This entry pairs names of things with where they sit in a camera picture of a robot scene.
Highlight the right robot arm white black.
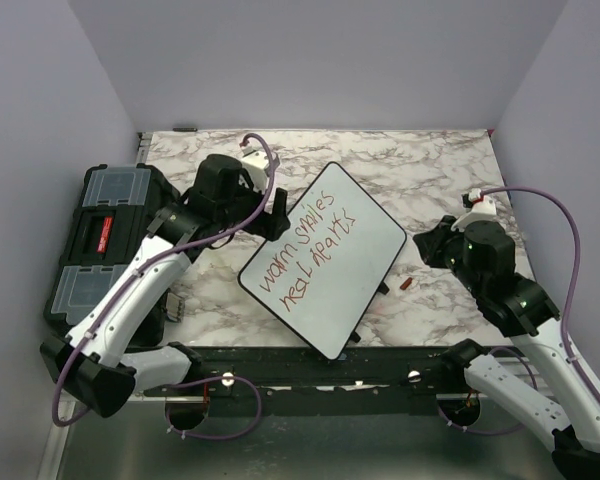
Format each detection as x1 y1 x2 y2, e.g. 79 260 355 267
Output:
414 216 600 479

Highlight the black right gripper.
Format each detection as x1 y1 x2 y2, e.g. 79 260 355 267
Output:
415 213 486 297

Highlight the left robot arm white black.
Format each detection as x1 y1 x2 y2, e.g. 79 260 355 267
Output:
40 152 290 418

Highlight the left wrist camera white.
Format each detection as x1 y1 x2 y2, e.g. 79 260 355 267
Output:
239 143 280 194

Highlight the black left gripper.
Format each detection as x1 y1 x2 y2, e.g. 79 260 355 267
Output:
217 174 291 242

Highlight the black front mounting rail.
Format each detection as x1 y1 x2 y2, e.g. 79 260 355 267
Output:
144 347 469 417

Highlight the black plastic toolbox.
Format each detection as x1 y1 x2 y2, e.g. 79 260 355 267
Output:
43 164 180 336

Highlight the red marker cap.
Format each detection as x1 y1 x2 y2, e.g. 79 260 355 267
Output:
400 278 413 291

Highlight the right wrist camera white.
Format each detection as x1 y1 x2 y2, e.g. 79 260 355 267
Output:
451 188 497 231

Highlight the aluminium frame rail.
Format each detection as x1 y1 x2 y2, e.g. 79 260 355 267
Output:
34 394 151 480

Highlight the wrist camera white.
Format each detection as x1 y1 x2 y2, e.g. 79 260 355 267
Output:
451 188 497 231
239 143 280 194

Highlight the white whiteboard black frame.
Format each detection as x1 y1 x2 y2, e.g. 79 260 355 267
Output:
238 162 407 360

